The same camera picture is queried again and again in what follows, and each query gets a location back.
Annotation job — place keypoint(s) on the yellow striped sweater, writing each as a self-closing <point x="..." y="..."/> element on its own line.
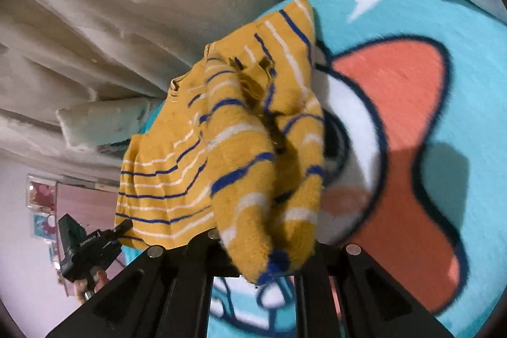
<point x="237" y="148"/>

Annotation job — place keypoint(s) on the person's left hand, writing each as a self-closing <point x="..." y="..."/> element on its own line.
<point x="93" y="280"/>

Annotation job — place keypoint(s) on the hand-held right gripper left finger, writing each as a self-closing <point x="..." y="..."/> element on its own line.
<point x="190" y="282"/>

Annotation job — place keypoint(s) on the wall picture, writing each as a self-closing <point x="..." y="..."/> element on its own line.
<point x="39" y="193"/>
<point x="44" y="227"/>

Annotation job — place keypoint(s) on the floral print cushion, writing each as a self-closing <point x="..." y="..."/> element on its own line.
<point x="103" y="120"/>

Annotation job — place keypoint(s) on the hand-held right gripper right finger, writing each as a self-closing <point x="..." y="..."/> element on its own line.
<point x="317" y="298"/>

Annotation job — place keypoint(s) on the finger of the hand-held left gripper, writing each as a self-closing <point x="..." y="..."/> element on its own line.
<point x="123" y="228"/>

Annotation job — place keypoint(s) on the turquoise printed blanket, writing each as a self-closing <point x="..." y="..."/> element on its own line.
<point x="455" y="84"/>

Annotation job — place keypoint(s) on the beige fleece cloth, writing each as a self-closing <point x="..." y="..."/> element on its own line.
<point x="119" y="5"/>

